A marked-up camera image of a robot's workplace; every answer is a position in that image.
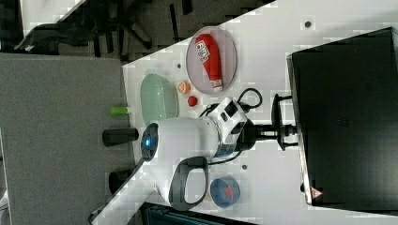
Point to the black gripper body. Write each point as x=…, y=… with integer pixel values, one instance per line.
x=252, y=133

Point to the black toaster oven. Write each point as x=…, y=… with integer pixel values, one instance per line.
x=344, y=96

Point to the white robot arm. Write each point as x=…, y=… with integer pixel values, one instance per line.
x=175, y=147

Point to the strawberry toy in bowl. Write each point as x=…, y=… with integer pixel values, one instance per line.
x=229, y=192

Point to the blue bowl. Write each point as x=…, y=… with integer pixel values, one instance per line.
x=217, y=191

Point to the red strawberry toy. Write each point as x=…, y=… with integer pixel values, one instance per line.
x=192, y=101

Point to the orange slice toy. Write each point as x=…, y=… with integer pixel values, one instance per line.
x=184, y=87

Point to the red plush ketchup bottle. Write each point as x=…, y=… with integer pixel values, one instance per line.
x=209, y=55

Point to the green oval colander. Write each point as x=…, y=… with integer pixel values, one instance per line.
x=158, y=99

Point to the green cylinder object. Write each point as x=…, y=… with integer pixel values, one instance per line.
x=119, y=110

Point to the black round base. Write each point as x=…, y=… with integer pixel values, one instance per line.
x=117, y=179

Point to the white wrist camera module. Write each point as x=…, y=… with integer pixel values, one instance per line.
x=230, y=119

